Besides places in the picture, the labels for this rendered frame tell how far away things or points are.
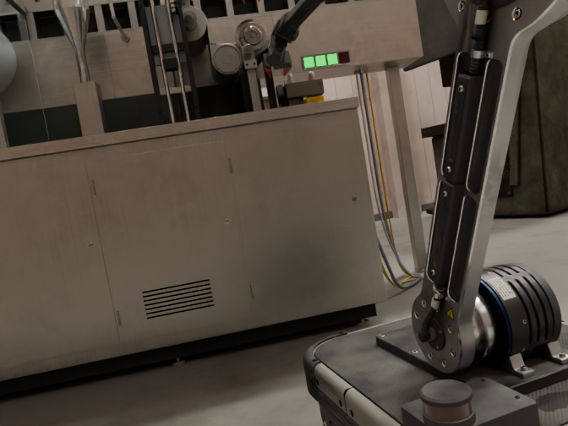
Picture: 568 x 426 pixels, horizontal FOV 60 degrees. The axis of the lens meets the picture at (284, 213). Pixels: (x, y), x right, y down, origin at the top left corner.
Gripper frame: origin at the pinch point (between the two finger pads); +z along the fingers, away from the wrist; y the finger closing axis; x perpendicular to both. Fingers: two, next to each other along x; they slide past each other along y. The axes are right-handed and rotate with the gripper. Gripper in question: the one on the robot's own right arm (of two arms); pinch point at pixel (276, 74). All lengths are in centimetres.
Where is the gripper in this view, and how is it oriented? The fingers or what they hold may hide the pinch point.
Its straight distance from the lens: 207.9
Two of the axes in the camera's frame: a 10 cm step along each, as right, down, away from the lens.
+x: -2.3, -8.6, 4.5
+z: -0.4, 4.7, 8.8
